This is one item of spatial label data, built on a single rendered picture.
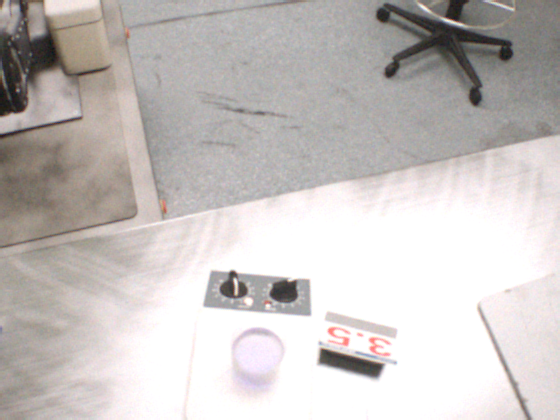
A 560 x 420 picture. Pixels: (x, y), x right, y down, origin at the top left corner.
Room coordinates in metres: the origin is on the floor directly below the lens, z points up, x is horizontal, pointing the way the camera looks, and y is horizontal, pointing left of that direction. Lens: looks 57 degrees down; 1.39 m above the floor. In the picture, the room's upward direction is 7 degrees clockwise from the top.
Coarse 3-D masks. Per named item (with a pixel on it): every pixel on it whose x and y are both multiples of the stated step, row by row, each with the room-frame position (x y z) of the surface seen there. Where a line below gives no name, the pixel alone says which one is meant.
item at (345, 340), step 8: (328, 328) 0.25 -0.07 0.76; (336, 328) 0.25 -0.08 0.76; (344, 328) 0.25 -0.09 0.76; (328, 336) 0.23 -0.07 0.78; (336, 336) 0.24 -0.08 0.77; (344, 336) 0.24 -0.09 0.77; (352, 336) 0.24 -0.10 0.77; (360, 336) 0.24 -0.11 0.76; (368, 336) 0.25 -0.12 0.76; (376, 336) 0.25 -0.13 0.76; (336, 344) 0.22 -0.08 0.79; (344, 344) 0.23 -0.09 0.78; (352, 344) 0.23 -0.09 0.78; (360, 344) 0.23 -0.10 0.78; (368, 344) 0.23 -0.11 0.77; (376, 344) 0.23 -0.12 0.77; (384, 344) 0.24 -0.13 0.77; (392, 344) 0.24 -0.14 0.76; (368, 352) 0.22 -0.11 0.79; (376, 352) 0.22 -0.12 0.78; (384, 352) 0.22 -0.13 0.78; (392, 352) 0.22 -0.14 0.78
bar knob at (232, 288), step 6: (234, 270) 0.29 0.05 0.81; (234, 276) 0.28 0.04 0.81; (228, 282) 0.28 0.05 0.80; (234, 282) 0.27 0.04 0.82; (240, 282) 0.28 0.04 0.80; (222, 288) 0.27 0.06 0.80; (228, 288) 0.27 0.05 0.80; (234, 288) 0.26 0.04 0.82; (240, 288) 0.27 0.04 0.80; (246, 288) 0.27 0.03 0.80; (222, 294) 0.26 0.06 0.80; (228, 294) 0.26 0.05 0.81; (234, 294) 0.26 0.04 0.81; (240, 294) 0.26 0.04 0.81; (246, 294) 0.26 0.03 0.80
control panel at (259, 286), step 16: (224, 272) 0.30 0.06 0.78; (208, 288) 0.27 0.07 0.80; (256, 288) 0.27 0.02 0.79; (304, 288) 0.28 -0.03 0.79; (208, 304) 0.24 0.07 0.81; (224, 304) 0.24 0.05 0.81; (240, 304) 0.25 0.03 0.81; (256, 304) 0.25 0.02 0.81; (272, 304) 0.25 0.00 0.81; (288, 304) 0.25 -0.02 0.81; (304, 304) 0.26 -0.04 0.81
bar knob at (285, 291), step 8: (280, 280) 0.28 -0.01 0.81; (288, 280) 0.28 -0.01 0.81; (296, 280) 0.28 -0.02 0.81; (272, 288) 0.27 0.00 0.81; (280, 288) 0.27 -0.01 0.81; (288, 288) 0.27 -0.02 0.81; (296, 288) 0.28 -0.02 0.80; (272, 296) 0.26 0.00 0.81; (280, 296) 0.26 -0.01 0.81; (288, 296) 0.27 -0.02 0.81; (296, 296) 0.27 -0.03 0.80
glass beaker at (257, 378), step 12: (264, 312) 0.20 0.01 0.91; (276, 312) 0.20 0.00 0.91; (240, 324) 0.19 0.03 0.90; (252, 324) 0.19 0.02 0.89; (264, 324) 0.20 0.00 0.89; (276, 324) 0.19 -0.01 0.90; (288, 336) 0.18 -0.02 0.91; (288, 348) 0.17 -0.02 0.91; (240, 372) 0.15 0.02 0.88; (252, 372) 0.15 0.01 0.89; (264, 372) 0.15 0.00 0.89; (276, 372) 0.16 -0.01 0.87; (252, 384) 0.15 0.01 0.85; (264, 384) 0.15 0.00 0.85
